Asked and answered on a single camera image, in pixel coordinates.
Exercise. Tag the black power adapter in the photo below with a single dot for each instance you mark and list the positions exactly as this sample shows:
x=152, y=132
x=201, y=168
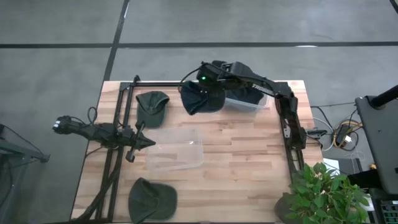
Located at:
x=343, y=133

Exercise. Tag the dark plant pot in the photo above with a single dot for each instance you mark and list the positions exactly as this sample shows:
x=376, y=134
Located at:
x=281, y=208

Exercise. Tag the dark metal stand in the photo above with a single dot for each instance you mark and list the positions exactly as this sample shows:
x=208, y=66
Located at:
x=21, y=152

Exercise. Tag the black connector box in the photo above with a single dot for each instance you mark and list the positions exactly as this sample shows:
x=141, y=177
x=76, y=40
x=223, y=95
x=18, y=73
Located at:
x=316, y=133

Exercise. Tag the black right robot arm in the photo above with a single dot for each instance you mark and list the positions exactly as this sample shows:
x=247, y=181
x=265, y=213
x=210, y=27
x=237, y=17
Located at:
x=270, y=88

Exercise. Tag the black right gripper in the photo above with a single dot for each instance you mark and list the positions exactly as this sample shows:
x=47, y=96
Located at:
x=211, y=76

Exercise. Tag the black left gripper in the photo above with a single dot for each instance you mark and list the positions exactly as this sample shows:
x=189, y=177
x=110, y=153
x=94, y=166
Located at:
x=129, y=138

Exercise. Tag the white paper sheet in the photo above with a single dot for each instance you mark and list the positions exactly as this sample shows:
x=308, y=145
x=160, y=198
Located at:
x=331, y=165

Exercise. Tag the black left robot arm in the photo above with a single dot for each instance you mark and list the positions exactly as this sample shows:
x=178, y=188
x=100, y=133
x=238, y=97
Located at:
x=93, y=132

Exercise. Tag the black pole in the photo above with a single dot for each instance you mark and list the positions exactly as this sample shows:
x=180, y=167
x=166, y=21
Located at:
x=385, y=96

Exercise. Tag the clear plastic storage bin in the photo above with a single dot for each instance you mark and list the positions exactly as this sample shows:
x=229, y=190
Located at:
x=174, y=149
x=245, y=107

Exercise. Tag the black keyboard device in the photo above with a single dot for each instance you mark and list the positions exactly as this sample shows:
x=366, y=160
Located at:
x=390, y=213

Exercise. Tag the gray cart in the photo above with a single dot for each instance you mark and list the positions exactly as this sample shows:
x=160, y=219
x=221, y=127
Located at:
x=379, y=140

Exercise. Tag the olive green hat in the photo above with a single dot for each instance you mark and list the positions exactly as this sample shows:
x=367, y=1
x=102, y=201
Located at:
x=150, y=107
x=152, y=202

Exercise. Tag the blue denim hat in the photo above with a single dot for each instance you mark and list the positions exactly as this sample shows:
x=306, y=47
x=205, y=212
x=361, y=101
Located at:
x=199, y=101
x=247, y=95

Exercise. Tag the green leafy plant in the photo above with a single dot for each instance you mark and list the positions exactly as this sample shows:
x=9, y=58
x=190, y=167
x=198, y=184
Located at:
x=326, y=193

